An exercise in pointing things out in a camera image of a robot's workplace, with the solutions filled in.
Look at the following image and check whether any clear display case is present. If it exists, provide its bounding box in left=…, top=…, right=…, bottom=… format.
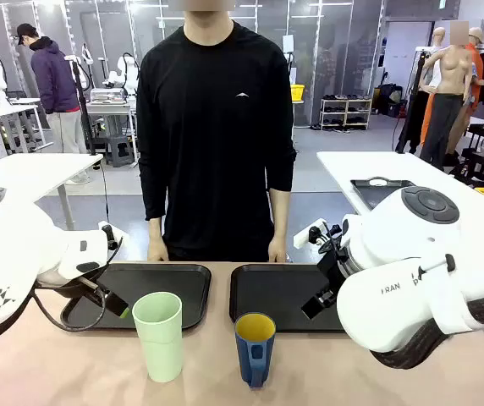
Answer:
left=90, top=87, right=127, bottom=105

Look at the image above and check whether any person's left forearm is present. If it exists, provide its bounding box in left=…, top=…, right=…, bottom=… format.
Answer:
left=268, top=188, right=291, bottom=243

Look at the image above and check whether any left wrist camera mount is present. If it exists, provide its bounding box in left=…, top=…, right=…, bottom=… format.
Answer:
left=97, top=219, right=129, bottom=251

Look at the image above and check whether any light green plastic cup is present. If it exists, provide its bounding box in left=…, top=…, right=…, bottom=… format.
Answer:
left=132, top=291, right=184, bottom=384

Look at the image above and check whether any grey plastic stool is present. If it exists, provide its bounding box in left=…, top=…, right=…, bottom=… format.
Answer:
left=105, top=135, right=136, bottom=168

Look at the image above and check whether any person in black shirt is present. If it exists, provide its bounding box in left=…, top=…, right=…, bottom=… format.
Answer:
left=135, top=0, right=298, bottom=264

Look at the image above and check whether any black plastic tray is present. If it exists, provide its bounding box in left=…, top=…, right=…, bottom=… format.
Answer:
left=229, top=264, right=347, bottom=333
left=60, top=263, right=212, bottom=332

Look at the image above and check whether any black tray with white disc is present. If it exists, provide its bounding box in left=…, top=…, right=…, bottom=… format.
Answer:
left=349, top=177, right=417, bottom=211

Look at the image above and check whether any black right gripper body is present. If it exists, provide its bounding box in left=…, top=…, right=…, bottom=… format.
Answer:
left=316, top=248, right=352, bottom=298

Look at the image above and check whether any bare beige mannequin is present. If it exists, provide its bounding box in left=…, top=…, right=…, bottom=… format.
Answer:
left=418, top=26, right=478, bottom=171

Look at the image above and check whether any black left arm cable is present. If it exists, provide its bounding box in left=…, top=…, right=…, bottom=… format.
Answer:
left=0, top=270, right=124, bottom=350

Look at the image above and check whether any white shoe rack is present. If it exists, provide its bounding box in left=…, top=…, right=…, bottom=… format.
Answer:
left=319, top=97, right=373, bottom=131

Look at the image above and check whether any person's right forearm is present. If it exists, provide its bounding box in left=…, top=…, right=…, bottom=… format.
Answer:
left=147, top=217, right=166, bottom=244

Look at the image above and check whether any person in purple hoodie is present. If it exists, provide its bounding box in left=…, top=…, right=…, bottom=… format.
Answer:
left=15, top=22, right=90, bottom=185

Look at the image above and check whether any blue mug yellow inside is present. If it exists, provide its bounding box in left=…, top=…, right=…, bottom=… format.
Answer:
left=234, top=312, right=277, bottom=390

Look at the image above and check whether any black tripod stand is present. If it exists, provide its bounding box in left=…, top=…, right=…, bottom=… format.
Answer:
left=67, top=55, right=100, bottom=157

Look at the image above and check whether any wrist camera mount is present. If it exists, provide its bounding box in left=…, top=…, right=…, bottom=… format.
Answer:
left=97, top=219, right=129, bottom=251
left=293, top=218, right=345, bottom=255

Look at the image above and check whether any person's right hand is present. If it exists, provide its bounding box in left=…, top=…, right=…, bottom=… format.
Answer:
left=146, top=235, right=171, bottom=263

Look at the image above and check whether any person's left hand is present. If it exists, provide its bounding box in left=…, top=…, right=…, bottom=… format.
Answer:
left=267, top=235, right=288, bottom=265

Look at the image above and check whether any white background desk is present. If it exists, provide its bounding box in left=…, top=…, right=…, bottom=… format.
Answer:
left=0, top=97, right=55, bottom=154

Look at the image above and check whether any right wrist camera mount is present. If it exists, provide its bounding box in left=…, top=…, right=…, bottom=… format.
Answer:
left=293, top=218, right=345, bottom=255

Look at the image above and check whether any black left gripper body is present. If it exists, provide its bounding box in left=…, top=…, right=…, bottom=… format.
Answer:
left=69, top=264, right=113, bottom=298

